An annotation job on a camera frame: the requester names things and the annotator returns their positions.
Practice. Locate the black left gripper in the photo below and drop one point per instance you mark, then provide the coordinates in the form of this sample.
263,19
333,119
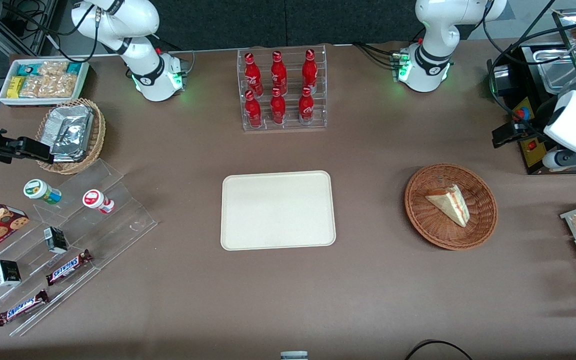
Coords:
529,126

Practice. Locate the triangular sandwich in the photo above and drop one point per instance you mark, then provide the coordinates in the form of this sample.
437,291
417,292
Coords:
450,205

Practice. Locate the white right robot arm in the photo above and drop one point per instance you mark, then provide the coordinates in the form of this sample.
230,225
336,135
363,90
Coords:
143,75

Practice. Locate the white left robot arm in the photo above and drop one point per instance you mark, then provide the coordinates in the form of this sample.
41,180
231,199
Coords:
430,65

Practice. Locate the light tan wicker basket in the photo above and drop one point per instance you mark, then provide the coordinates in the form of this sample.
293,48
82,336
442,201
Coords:
99,132

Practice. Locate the brown round wicker basket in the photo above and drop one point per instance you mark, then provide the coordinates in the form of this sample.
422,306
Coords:
423,220

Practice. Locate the cream plastic tray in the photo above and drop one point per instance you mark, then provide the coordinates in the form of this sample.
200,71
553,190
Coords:
278,210

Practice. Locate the black food warmer appliance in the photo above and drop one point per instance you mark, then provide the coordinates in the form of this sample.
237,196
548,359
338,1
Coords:
535,157

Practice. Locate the silver foil pack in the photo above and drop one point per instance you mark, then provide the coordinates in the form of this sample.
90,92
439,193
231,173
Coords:
70,142
65,115

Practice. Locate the green lid yoghurt cup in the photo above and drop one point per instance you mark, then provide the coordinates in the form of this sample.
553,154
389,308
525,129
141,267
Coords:
38,190

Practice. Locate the white rectangular snack bin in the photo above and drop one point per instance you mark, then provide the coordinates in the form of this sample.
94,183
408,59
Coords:
5,97

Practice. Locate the yellow snack packet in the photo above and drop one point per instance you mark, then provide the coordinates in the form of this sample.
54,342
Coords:
16,87

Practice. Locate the clear bag of crackers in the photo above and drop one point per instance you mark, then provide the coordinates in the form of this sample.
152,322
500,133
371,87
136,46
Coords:
58,86
53,68

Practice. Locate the steel warmer pan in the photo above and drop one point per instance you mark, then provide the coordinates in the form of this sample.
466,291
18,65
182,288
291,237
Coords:
555,75

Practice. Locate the red lid yoghurt cup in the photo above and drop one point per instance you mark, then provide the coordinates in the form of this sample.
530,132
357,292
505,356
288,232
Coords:
95,200

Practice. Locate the teal snack packet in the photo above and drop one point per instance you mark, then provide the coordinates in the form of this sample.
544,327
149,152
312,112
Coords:
28,69

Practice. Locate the small black carton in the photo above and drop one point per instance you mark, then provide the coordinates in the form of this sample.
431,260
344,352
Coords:
7,273
56,240

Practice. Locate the clear acrylic stepped display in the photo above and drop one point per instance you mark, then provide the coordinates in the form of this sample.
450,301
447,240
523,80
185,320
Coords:
118,220

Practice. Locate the Snickers chocolate bar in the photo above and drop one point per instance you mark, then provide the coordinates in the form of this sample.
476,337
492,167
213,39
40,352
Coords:
68,267
22,308

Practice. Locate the red cola bottle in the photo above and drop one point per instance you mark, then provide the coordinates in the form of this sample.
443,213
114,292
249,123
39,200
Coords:
253,75
306,107
253,112
278,109
279,74
310,71

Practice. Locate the clear acrylic bottle rack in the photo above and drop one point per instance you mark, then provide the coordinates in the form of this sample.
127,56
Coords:
290,107

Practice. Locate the small grey white object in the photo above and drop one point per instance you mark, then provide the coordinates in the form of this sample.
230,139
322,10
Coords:
294,356

